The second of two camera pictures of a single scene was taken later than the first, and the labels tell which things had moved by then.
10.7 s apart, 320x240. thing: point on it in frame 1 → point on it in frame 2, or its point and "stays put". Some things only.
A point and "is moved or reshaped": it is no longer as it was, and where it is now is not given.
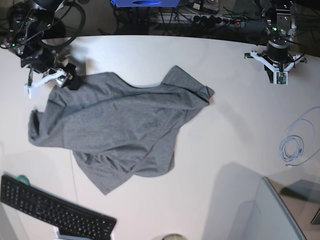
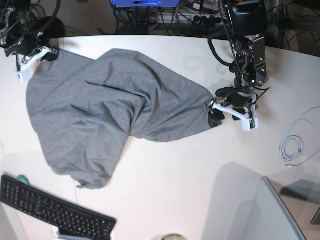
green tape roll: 23,178 stays put
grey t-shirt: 117,128 is moved or reshaped
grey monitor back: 275,220 stays put
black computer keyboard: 74,222 stays put
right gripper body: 278,50 → 236,98
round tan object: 173,236 stays put
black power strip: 206,20 stays put
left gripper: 42,61 → 27,45
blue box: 145,3 stays put
